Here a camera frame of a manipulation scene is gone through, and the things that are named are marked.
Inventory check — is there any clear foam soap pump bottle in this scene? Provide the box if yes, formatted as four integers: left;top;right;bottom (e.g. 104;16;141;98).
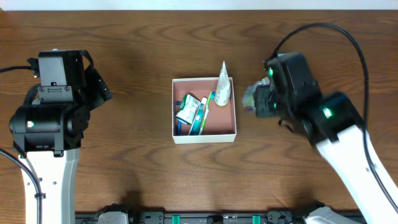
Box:
242;77;271;113

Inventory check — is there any white lotion tube gold cap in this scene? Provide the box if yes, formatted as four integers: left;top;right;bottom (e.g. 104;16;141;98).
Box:
215;61;231;106

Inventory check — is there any green and white toothbrush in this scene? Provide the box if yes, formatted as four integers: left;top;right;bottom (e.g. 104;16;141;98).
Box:
198;91;216;135

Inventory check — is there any red green toothpaste tube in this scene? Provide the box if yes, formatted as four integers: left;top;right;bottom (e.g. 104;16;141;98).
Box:
188;98;208;136

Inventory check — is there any green soap bar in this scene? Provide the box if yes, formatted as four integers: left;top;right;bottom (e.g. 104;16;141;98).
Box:
175;94;200;125

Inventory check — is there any blue disposable razor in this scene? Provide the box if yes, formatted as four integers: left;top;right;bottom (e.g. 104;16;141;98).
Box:
175;101;182;136

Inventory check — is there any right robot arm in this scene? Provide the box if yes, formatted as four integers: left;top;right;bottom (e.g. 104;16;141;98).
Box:
254;52;397;223

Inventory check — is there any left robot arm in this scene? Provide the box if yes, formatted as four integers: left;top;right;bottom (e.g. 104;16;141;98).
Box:
10;49;111;223

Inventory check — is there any white box with pink interior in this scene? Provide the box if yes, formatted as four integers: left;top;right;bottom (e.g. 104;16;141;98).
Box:
172;77;237;144

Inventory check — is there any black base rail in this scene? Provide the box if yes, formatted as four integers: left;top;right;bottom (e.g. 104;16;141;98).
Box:
75;203;368;224

